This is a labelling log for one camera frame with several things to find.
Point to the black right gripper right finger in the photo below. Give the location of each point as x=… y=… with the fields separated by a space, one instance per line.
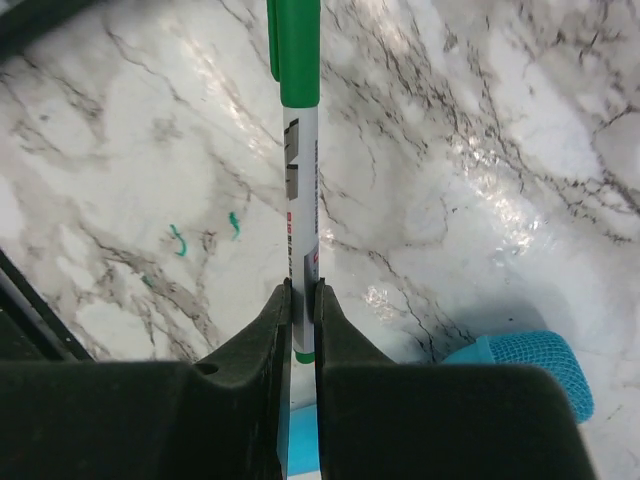
x=378 y=419

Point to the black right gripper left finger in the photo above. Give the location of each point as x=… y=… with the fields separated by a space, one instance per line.
x=223 y=417

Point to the white green whiteboard marker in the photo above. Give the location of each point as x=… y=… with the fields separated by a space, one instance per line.
x=300 y=139

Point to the blue toy microphone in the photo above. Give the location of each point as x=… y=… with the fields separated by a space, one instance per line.
x=543 y=349

